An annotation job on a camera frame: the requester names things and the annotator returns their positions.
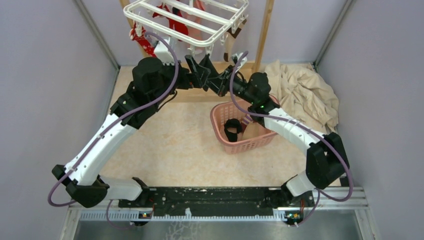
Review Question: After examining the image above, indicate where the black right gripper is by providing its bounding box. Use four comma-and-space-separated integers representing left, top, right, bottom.
204, 65, 256, 105

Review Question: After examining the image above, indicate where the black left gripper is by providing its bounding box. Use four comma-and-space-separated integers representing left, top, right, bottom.
151, 53, 210, 107

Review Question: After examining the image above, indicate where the black sock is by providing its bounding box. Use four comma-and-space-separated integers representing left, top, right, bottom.
224, 118, 243, 143

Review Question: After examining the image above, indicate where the pink plastic laundry basket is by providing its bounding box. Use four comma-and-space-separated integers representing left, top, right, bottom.
210, 101, 277, 154

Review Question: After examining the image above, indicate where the red patterned sock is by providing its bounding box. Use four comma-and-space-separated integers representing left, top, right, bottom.
129, 21, 156, 57

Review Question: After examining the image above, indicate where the striped maroon purple sock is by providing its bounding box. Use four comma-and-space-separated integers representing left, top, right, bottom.
240, 114, 263, 141

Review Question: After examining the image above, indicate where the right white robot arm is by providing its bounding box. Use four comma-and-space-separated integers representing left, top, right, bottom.
200, 65, 354, 206

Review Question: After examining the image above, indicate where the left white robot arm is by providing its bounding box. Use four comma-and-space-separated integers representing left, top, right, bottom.
52, 54, 219, 208

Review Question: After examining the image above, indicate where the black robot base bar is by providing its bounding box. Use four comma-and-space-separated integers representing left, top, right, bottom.
79, 185, 316, 228

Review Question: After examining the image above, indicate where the white plastic clip hanger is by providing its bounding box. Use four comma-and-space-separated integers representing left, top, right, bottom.
122, 0, 249, 54

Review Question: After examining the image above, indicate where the pink sock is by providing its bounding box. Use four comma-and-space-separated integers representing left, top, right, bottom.
183, 0, 205, 56

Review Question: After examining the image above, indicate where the beige brown sock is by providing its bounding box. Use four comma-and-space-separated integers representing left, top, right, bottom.
223, 19, 247, 62

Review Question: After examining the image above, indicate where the red plain sock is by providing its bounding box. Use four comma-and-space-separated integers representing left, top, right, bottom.
157, 3, 189, 36

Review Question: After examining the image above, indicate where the beige crumpled cloth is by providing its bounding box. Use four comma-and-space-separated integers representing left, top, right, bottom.
260, 60, 340, 134

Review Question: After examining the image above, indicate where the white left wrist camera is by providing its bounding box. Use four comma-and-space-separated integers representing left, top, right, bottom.
153, 36, 178, 66

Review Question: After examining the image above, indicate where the wooden drying rack frame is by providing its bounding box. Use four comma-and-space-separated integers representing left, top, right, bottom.
119, 0, 276, 104

